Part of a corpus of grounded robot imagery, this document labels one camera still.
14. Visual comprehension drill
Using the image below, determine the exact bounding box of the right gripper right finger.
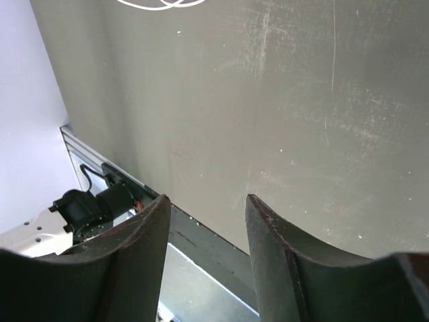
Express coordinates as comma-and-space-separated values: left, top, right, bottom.
245, 194, 428, 321

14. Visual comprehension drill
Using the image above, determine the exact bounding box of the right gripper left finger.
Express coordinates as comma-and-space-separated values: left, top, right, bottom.
1, 195, 171, 321

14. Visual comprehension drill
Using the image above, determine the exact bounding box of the white cable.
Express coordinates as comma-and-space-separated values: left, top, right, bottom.
115, 0, 206, 11

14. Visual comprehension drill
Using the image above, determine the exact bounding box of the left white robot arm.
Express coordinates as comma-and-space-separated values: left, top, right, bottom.
1, 163, 148, 258

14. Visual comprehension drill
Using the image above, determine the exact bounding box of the aluminium rail left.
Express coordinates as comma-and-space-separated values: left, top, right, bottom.
60, 125, 159, 200

